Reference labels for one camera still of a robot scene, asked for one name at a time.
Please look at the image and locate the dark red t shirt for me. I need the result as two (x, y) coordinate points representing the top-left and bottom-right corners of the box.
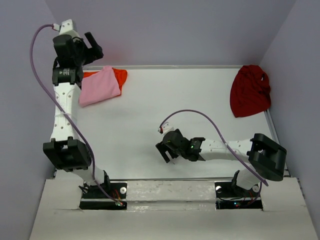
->
(229, 64), (271, 118)

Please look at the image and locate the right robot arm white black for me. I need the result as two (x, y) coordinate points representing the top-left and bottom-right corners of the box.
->
(155, 129), (287, 196)

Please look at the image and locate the pink t shirt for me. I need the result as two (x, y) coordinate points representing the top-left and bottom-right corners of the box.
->
(78, 66), (121, 107)

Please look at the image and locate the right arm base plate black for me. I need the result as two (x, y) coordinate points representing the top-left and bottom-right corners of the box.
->
(214, 181), (263, 210)

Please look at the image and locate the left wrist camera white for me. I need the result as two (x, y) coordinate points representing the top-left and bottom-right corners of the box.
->
(52, 19), (80, 38)

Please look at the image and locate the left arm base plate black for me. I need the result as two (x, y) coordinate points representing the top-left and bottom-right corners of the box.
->
(78, 181), (128, 211)

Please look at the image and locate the back table rail white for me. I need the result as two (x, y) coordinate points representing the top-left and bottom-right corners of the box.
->
(82, 64), (246, 71)

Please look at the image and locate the orange t shirt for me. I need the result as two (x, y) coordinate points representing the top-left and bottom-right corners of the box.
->
(83, 67), (128, 93)

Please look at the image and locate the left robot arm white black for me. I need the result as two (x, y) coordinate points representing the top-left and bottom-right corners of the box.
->
(42, 32), (111, 198)

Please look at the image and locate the front table rail metal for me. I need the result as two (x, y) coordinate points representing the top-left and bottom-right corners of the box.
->
(110, 177), (233, 182)

